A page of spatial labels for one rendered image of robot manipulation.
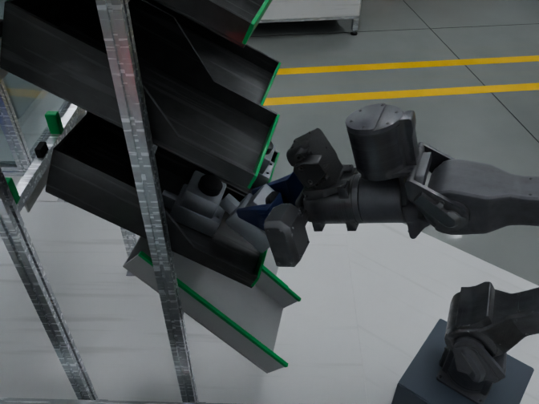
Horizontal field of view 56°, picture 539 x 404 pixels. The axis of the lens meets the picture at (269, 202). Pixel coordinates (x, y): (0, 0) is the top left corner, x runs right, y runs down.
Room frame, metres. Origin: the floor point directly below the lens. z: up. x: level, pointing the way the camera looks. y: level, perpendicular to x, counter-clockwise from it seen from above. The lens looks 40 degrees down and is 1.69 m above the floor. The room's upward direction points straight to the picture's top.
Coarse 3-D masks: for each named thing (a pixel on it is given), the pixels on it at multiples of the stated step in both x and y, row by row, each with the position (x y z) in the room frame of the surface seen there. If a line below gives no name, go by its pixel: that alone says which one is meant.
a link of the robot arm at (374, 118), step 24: (360, 120) 0.44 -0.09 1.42; (384, 120) 0.43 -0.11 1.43; (408, 120) 0.42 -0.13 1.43; (360, 144) 0.42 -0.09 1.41; (384, 144) 0.41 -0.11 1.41; (408, 144) 0.42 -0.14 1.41; (360, 168) 0.42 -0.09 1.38; (384, 168) 0.41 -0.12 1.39; (408, 168) 0.41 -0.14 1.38; (432, 168) 0.45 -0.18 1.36; (408, 192) 0.39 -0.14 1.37; (432, 192) 0.38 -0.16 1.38; (432, 216) 0.38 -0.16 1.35; (456, 216) 0.37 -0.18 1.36
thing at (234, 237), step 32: (96, 128) 0.59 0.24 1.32; (64, 160) 0.47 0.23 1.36; (96, 160) 0.55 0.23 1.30; (128, 160) 0.57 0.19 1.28; (160, 160) 0.58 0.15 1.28; (64, 192) 0.47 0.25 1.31; (96, 192) 0.46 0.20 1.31; (128, 192) 0.45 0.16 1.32; (224, 192) 0.56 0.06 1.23; (128, 224) 0.45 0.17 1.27; (224, 224) 0.51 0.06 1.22; (192, 256) 0.44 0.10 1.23; (224, 256) 0.46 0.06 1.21; (256, 256) 0.48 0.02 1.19
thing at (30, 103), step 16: (0, 0) 1.26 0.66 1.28; (0, 16) 1.23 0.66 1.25; (16, 80) 1.20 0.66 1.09; (16, 96) 1.18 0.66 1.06; (32, 96) 1.25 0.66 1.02; (48, 96) 1.34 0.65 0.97; (16, 112) 1.15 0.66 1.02; (32, 112) 1.23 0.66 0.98; (0, 128) 1.11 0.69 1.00; (32, 128) 1.20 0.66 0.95; (48, 128) 1.28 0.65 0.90; (0, 144) 1.11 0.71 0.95; (32, 144) 1.17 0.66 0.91; (0, 160) 1.11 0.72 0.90
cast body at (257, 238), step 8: (264, 184) 0.50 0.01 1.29; (256, 192) 0.50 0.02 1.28; (264, 192) 0.49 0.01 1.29; (272, 192) 0.48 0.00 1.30; (280, 192) 0.49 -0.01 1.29; (224, 200) 0.50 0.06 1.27; (232, 200) 0.50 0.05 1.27; (248, 200) 0.50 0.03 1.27; (256, 200) 0.47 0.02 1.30; (264, 200) 0.48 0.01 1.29; (272, 200) 0.47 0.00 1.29; (224, 208) 0.50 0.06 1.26; (232, 208) 0.49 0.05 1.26; (232, 216) 0.47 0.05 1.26; (232, 224) 0.47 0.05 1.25; (240, 224) 0.47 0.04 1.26; (248, 224) 0.47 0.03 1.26; (240, 232) 0.47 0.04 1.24; (248, 232) 0.47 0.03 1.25; (256, 232) 0.46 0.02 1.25; (264, 232) 0.46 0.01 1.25; (248, 240) 0.46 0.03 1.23; (256, 240) 0.46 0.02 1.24; (264, 240) 0.46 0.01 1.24; (256, 248) 0.46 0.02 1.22; (264, 248) 0.46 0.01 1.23
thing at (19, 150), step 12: (0, 84) 1.11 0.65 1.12; (0, 96) 1.09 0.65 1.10; (0, 108) 1.10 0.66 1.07; (12, 108) 1.12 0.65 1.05; (0, 120) 1.10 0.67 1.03; (12, 120) 1.10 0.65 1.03; (12, 132) 1.09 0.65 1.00; (48, 132) 1.27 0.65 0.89; (12, 144) 1.10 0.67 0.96; (24, 144) 1.11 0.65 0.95; (24, 156) 1.10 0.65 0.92; (12, 168) 1.10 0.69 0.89; (24, 168) 1.10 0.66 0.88
